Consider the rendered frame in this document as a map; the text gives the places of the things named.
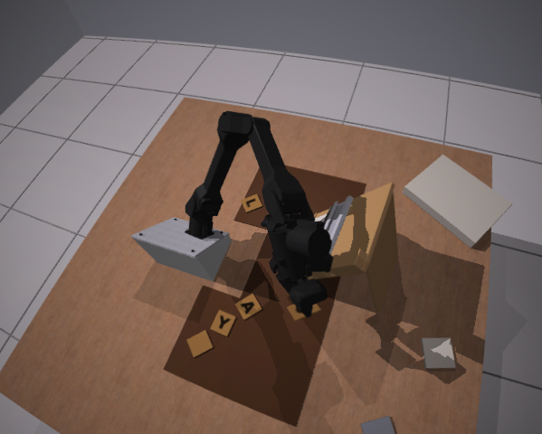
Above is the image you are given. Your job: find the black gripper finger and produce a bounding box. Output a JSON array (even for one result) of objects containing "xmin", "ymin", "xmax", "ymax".
[
  {"xmin": 276, "ymin": 274, "xmax": 293, "ymax": 294},
  {"xmin": 300, "ymin": 306, "xmax": 312, "ymax": 317}
]

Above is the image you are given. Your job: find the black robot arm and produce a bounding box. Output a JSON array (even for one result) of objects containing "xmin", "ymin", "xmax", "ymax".
[{"xmin": 185, "ymin": 111, "xmax": 334, "ymax": 278}]

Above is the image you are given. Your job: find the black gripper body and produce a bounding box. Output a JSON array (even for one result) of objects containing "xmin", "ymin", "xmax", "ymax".
[{"xmin": 269, "ymin": 251, "xmax": 328, "ymax": 310}]

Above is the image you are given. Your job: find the tan tile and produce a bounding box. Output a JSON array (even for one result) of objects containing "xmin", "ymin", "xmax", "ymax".
[
  {"xmin": 235, "ymin": 293, "xmax": 262, "ymax": 320},
  {"xmin": 287, "ymin": 304, "xmax": 321, "ymax": 322},
  {"xmin": 187, "ymin": 329, "xmax": 214, "ymax": 358},
  {"xmin": 241, "ymin": 194, "xmax": 262, "ymax": 212},
  {"xmin": 210, "ymin": 310, "xmax": 237, "ymax": 336}
]

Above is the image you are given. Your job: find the tan wooden board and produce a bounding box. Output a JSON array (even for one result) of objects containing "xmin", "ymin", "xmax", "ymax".
[{"xmin": 306, "ymin": 183, "xmax": 398, "ymax": 313}]

